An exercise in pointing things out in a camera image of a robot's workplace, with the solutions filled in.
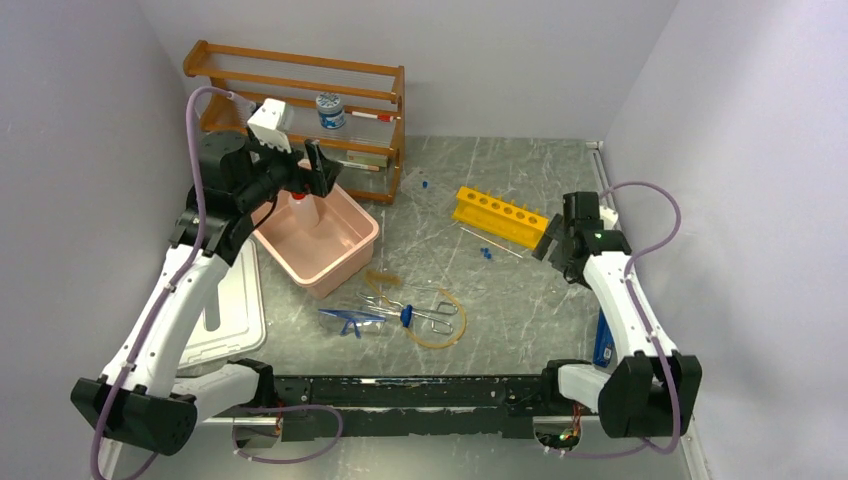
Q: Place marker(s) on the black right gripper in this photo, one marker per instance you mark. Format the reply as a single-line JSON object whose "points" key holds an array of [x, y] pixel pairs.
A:
{"points": [[556, 231]]}

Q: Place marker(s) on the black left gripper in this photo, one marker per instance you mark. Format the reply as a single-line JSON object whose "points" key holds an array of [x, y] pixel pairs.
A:
{"points": [[318, 180]]}

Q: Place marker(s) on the red cap squeeze bottle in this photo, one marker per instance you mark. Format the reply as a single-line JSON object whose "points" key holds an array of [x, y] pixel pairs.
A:
{"points": [[304, 210]]}

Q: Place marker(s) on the metal crucible tongs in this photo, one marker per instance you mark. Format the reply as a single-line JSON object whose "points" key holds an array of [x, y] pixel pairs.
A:
{"points": [[439, 317]]}

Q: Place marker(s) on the blue handled brush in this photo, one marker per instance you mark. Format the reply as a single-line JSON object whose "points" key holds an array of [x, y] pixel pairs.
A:
{"points": [[403, 313]]}

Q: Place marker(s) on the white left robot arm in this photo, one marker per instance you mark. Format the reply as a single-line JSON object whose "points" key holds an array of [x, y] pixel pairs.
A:
{"points": [[137, 399]]}

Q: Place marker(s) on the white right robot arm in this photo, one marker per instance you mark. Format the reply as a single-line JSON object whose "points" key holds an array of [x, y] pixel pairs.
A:
{"points": [[652, 390]]}

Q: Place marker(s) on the yellow test tube rack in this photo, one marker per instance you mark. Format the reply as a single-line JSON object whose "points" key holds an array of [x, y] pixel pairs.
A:
{"points": [[502, 219]]}

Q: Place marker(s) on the blue white jar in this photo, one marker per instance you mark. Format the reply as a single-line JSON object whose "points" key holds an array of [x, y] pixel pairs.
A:
{"points": [[331, 111]]}

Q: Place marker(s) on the green small box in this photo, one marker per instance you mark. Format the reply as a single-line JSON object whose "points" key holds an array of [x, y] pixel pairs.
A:
{"points": [[366, 158]]}

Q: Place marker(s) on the orange white marker pen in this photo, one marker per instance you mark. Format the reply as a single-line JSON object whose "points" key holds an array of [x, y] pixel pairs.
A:
{"points": [[365, 167]]}

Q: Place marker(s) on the wooden shelf rack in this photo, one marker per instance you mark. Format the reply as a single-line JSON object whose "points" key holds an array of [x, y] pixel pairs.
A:
{"points": [[297, 79]]}

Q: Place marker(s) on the red white marker pen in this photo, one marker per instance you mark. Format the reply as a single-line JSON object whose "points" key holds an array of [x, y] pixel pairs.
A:
{"points": [[385, 118]]}

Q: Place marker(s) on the pink plastic tub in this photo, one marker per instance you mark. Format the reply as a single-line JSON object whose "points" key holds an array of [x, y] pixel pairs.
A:
{"points": [[322, 258]]}

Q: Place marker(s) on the clear acrylic tube rack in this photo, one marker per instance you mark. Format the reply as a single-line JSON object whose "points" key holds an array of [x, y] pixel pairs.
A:
{"points": [[436, 198]]}

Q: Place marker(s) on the amber rubber tubing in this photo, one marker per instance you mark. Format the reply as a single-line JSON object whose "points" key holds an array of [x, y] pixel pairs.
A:
{"points": [[380, 282]]}

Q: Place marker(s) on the blue safety glasses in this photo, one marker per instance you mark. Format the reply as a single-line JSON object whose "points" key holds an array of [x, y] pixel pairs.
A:
{"points": [[351, 322]]}

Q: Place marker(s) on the white tub lid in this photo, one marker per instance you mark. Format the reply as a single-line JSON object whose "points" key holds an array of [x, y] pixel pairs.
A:
{"points": [[234, 323]]}

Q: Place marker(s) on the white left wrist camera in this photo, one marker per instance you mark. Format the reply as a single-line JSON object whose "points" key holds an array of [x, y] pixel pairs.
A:
{"points": [[270, 124]]}

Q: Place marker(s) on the blue tool by wall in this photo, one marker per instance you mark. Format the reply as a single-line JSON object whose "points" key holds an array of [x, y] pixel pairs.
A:
{"points": [[604, 343]]}

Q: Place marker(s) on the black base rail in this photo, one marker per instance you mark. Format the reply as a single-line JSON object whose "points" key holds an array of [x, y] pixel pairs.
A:
{"points": [[520, 406]]}

